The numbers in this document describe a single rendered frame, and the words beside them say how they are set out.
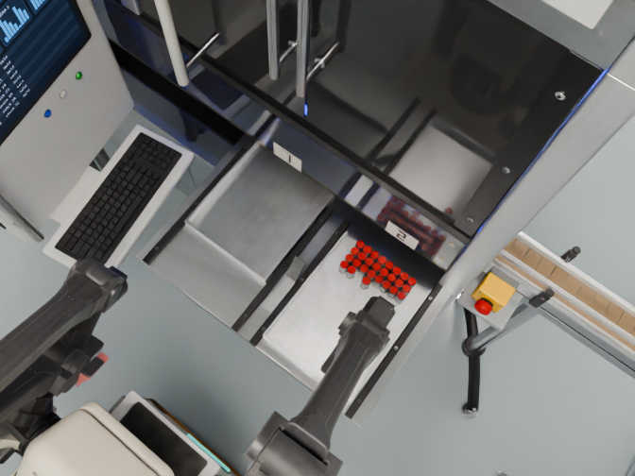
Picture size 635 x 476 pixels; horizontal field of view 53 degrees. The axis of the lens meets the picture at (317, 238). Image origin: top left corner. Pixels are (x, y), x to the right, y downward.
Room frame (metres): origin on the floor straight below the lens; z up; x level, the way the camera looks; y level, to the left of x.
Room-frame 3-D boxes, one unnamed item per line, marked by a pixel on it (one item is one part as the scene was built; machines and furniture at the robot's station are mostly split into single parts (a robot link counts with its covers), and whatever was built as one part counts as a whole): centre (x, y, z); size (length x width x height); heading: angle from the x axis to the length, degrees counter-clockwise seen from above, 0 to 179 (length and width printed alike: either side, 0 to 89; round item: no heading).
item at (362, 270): (0.47, -0.15, 0.90); 0.18 x 0.02 x 0.05; 59
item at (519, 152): (0.50, -0.29, 1.40); 0.04 x 0.01 x 0.80; 60
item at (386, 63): (0.60, -0.13, 1.50); 0.43 x 0.01 x 0.59; 60
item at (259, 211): (0.64, 0.14, 0.90); 0.34 x 0.26 x 0.04; 150
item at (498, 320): (0.48, -0.46, 0.87); 0.14 x 0.13 x 0.02; 150
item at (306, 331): (0.38, -0.10, 0.90); 0.34 x 0.26 x 0.04; 150
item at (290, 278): (0.43, 0.07, 0.91); 0.14 x 0.03 x 0.06; 151
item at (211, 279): (0.50, 0.03, 0.87); 0.70 x 0.48 x 0.02; 60
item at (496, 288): (0.45, -0.43, 0.99); 0.08 x 0.07 x 0.07; 150
